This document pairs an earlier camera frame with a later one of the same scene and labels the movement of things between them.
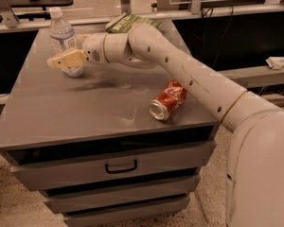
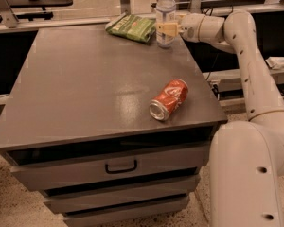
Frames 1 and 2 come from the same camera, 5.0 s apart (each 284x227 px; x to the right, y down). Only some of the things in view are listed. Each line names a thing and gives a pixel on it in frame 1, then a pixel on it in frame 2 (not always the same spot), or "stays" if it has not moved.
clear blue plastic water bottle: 64,33 → 166,13
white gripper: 93,48 → 190,27
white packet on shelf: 279,62 stays
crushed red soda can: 168,99 stays
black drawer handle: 121,170 stays
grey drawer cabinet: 118,146 stays
